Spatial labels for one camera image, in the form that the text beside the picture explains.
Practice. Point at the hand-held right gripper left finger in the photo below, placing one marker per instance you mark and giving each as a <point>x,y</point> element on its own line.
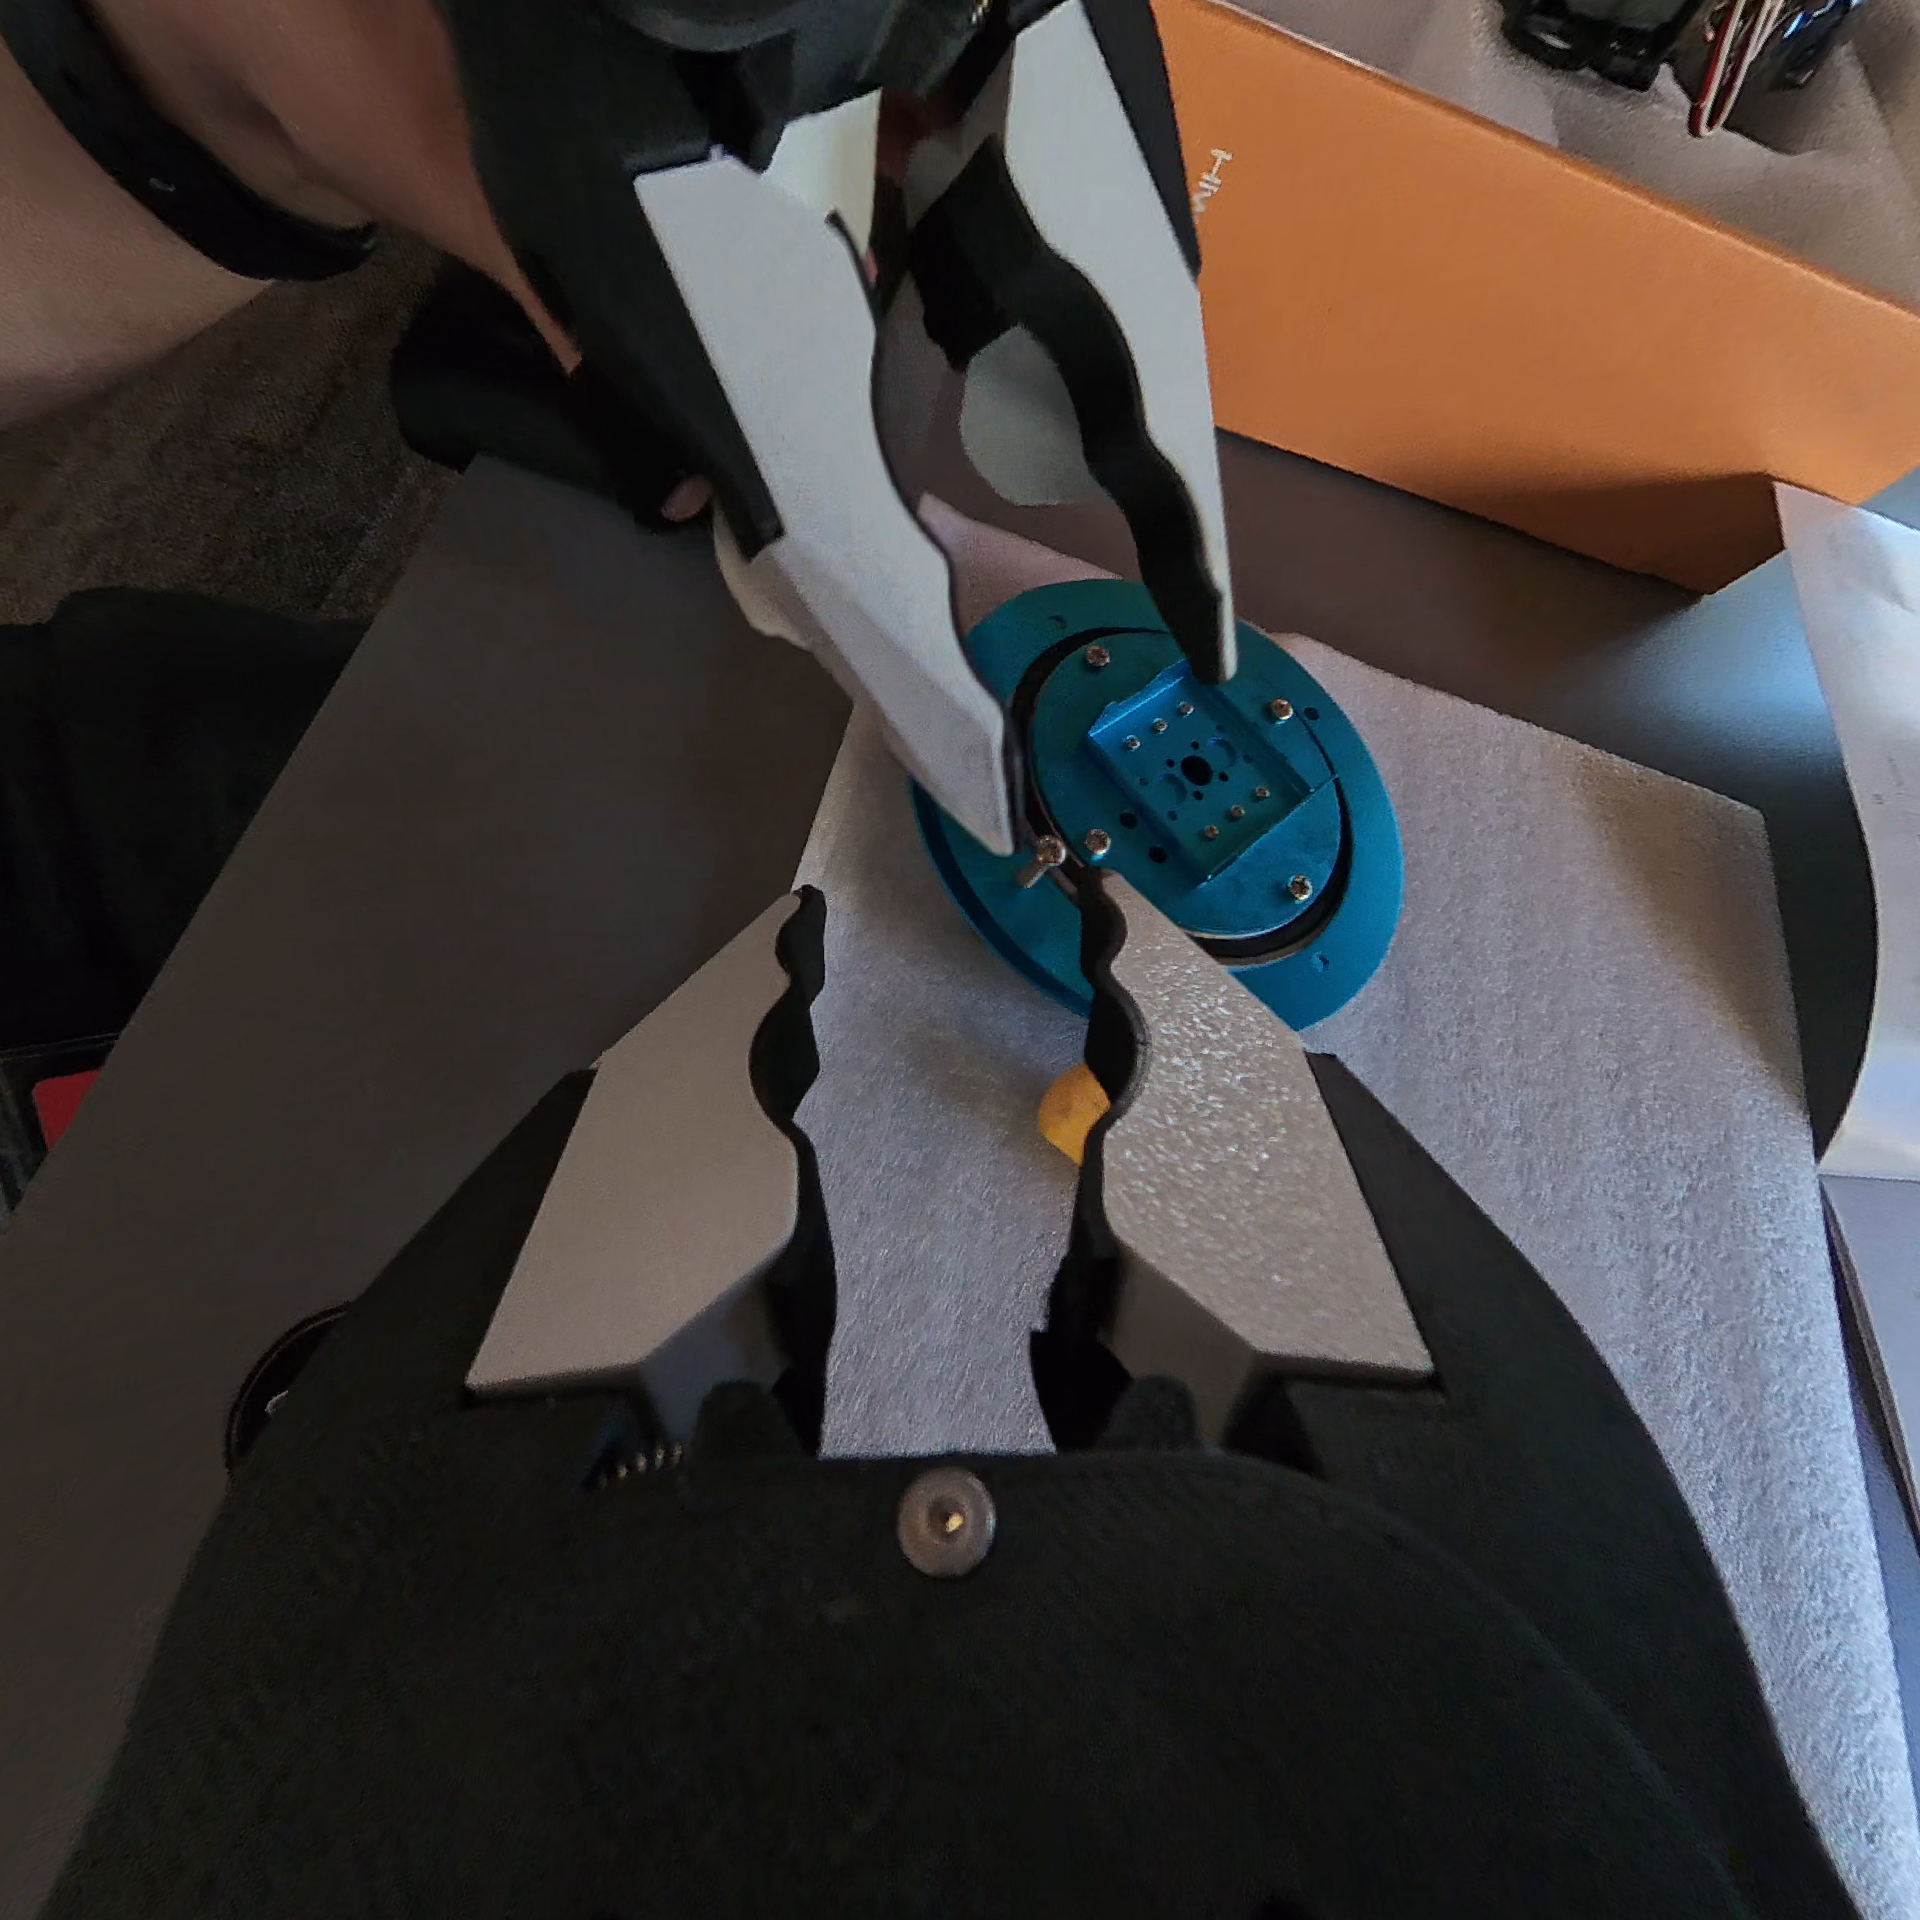
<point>661,1200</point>

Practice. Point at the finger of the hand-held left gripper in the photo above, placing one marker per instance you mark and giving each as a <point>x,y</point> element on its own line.
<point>795,421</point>
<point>1110,194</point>

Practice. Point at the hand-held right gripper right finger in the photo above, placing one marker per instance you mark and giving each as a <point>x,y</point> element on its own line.
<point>1261,1200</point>

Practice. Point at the blue round metal base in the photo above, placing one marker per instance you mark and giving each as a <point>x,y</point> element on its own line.
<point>1350,856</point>

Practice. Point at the small metal screw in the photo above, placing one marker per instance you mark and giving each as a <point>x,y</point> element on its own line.
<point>1042,858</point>

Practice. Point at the grey desk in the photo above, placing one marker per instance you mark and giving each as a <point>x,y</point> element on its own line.
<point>450,901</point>

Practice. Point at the black round desk grommet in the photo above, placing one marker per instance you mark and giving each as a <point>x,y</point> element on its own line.
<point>278,1381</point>

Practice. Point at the person's left hand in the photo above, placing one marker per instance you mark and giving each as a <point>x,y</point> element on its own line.
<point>330,106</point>

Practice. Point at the white foam sheet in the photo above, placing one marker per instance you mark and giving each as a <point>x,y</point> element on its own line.
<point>1575,1125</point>

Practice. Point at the white foam box insert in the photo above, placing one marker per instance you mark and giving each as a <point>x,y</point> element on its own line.
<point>1424,61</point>

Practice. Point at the orange kit box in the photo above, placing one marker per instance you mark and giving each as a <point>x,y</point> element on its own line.
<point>1499,329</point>

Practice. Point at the black wristband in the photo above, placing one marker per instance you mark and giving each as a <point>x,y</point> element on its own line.
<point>150,181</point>

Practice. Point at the black servo motor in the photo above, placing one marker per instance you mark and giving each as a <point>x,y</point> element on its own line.
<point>1589,31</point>

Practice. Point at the red black object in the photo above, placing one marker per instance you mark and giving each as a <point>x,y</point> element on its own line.
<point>59,1103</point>

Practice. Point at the person's dark trousers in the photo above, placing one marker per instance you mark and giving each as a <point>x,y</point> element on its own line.
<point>150,781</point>

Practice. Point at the shiny black parts bag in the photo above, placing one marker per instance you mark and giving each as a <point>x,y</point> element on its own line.
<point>1823,37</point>

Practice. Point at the open instruction booklet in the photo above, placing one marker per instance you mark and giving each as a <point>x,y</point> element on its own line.
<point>1874,750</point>

